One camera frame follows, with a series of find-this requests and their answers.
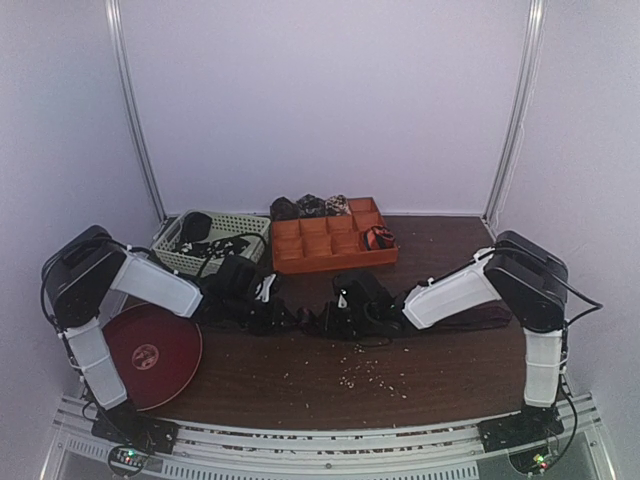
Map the red navy striped tie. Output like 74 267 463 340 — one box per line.
295 305 513 338

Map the round red tray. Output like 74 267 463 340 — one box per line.
102 304 203 411

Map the orange navy rolled tie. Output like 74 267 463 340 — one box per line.
362 225 396 251

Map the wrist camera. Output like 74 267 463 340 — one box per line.
213 256 278 303
332 270 393 309

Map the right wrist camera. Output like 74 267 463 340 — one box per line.
332 270 393 309

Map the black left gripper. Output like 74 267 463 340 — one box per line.
226 292 301 336

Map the beige patterned rolled tie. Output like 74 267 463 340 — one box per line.
325 194 351 216

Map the orange wooden divider tray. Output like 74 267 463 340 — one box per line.
271 197 399 275

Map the brown patterned rolled tie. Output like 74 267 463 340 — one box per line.
270 197 299 222

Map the pale green plastic basket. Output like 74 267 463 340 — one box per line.
151 210 271 278

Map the black rolled tie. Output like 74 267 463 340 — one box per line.
180 211 212 243

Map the aluminium corner post left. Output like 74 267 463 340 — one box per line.
105 0 167 223

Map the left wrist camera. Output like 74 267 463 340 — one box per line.
213 256 278 303

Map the aluminium corner post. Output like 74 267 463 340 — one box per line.
105 0 167 223
483 0 547 230

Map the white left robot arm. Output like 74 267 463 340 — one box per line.
40 225 297 444

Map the black white floral tie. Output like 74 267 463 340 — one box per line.
176 237 250 259

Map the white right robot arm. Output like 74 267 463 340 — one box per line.
319 231 568 442

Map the aluminium corner post right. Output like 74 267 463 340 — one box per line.
483 0 547 230

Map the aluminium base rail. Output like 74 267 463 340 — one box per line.
39 395 617 479

